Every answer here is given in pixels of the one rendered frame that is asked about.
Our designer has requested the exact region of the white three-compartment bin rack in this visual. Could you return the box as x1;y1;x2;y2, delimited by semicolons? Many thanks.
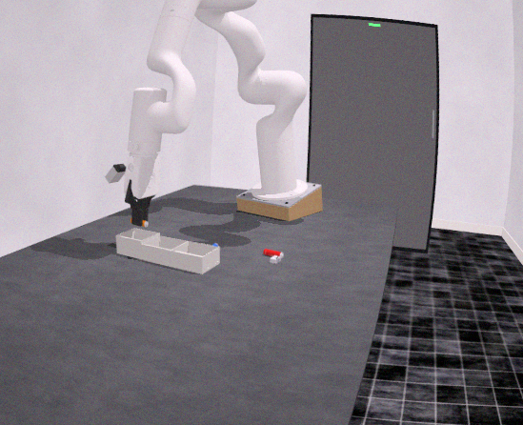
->
116;228;219;274

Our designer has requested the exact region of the red aa battery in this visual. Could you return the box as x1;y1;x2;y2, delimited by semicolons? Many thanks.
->
264;249;284;258

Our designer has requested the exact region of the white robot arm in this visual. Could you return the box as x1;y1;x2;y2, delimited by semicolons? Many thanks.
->
128;0;308;201

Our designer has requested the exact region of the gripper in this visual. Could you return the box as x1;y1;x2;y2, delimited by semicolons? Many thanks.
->
124;152;160;227

